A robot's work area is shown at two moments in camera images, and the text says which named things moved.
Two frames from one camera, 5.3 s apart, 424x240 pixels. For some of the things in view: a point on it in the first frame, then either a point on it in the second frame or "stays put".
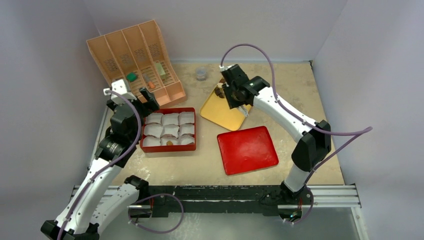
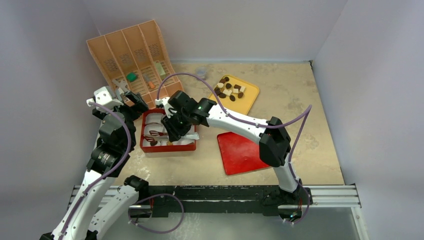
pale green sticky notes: x=161 y=71 stays put
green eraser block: x=131 y=76 stays put
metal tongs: x=243 y=109 -> x=184 y=136
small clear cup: x=201 y=73 stays put
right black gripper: x=234 y=92 -> x=174 y=126
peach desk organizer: x=138 y=55 stays put
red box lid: x=246 y=149 stays put
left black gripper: x=148 y=107 -> x=136 y=109
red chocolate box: x=169 y=129 stays put
